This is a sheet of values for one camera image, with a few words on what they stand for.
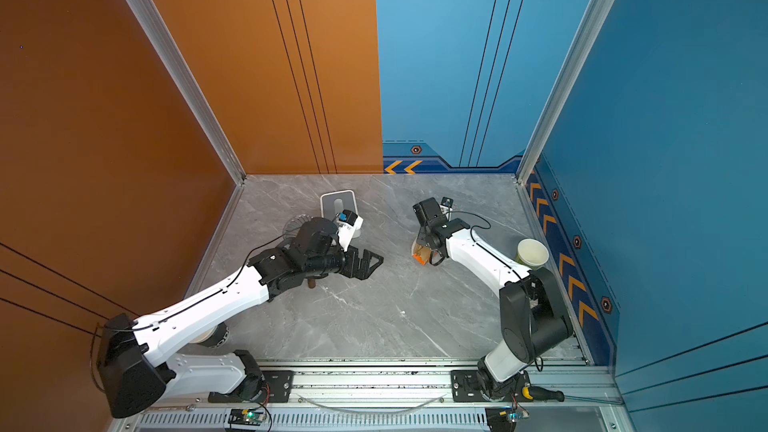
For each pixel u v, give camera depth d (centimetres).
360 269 65
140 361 39
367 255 65
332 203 105
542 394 71
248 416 71
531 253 91
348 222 66
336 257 63
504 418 70
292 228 84
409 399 72
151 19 78
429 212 69
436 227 66
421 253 94
